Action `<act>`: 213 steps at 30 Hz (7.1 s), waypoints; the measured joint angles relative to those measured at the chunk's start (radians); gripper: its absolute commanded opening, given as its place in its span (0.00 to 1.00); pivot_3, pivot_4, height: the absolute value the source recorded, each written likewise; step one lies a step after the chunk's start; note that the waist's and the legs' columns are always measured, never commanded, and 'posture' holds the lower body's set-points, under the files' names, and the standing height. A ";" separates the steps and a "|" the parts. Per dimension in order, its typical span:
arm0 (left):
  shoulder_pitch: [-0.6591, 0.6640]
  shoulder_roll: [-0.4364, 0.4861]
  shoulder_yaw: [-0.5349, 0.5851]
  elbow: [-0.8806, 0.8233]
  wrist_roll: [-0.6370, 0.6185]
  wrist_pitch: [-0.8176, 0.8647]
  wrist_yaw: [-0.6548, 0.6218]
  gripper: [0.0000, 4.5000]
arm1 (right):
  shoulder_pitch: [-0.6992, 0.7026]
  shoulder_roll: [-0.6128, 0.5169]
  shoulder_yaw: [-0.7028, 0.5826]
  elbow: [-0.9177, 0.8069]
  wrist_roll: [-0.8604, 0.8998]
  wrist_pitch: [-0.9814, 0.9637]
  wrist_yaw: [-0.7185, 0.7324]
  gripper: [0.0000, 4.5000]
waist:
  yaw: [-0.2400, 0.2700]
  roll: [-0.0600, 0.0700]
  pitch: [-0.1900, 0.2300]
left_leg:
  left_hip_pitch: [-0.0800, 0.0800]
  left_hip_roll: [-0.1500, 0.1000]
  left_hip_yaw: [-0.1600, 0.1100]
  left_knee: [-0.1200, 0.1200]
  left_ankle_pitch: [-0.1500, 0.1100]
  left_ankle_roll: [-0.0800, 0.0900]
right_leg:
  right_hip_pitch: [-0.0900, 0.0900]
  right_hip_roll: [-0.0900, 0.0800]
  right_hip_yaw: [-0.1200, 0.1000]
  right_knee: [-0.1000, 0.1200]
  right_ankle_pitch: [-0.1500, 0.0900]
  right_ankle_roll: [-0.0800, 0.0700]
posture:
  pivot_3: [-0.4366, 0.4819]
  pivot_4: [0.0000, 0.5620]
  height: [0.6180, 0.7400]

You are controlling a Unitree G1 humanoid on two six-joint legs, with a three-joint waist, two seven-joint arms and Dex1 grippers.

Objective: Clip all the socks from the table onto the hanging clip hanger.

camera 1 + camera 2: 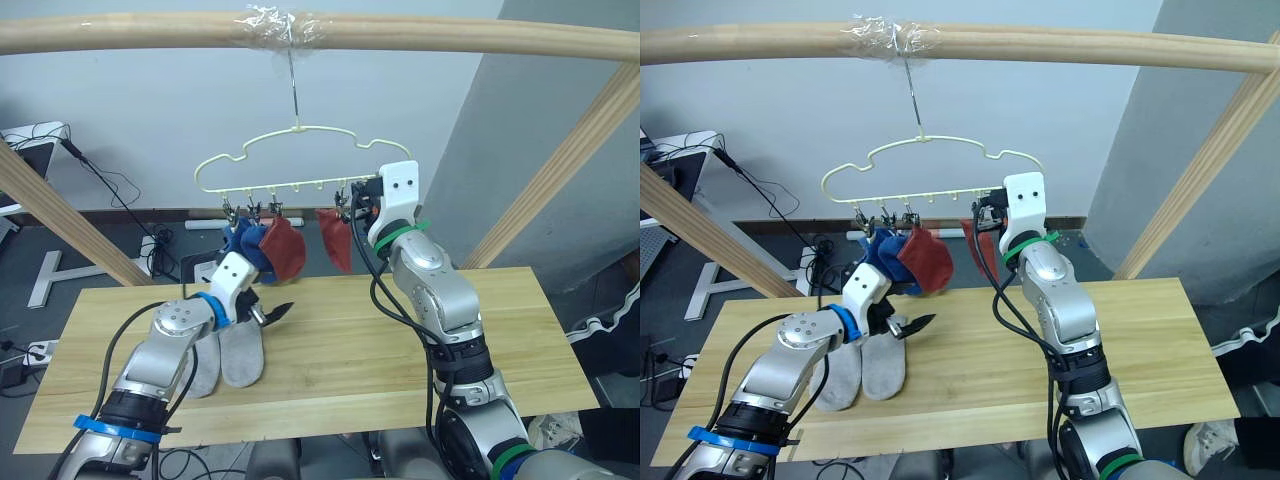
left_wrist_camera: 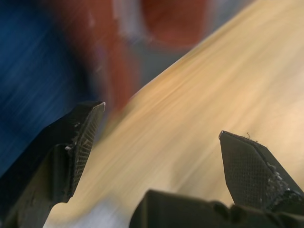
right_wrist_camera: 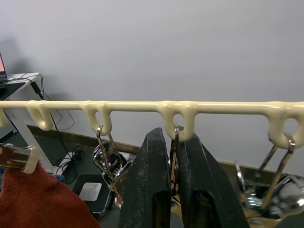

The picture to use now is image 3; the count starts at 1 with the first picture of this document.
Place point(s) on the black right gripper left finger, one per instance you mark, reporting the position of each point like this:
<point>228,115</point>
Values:
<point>147,178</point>

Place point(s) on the black power adapter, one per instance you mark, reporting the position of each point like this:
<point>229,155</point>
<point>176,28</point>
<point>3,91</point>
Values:
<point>36,89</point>

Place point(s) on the laptop with red screen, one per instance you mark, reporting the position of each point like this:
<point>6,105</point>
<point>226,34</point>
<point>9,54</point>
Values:
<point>2,66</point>

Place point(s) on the silver metal hanger clip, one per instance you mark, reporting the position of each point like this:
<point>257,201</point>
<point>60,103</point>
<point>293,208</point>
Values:
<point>176,142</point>
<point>104,159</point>
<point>285,190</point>
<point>14,156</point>

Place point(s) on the blue sock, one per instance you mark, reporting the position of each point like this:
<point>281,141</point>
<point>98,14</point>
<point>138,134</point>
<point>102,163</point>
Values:
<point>59,178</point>

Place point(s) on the rust red sock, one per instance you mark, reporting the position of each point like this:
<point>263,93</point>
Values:
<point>35,202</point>

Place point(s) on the cream plastic clip hanger bar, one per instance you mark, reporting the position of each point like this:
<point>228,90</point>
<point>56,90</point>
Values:
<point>142,106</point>

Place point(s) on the black box with grey panel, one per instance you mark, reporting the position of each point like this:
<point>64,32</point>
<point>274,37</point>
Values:
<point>91,190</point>

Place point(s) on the white desk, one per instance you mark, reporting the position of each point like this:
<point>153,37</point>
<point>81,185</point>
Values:
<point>26,135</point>

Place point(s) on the white perforated panel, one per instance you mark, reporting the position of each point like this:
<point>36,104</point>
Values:
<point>7,130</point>

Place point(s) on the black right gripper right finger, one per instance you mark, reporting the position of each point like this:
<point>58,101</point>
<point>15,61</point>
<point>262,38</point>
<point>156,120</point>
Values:
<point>202,173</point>

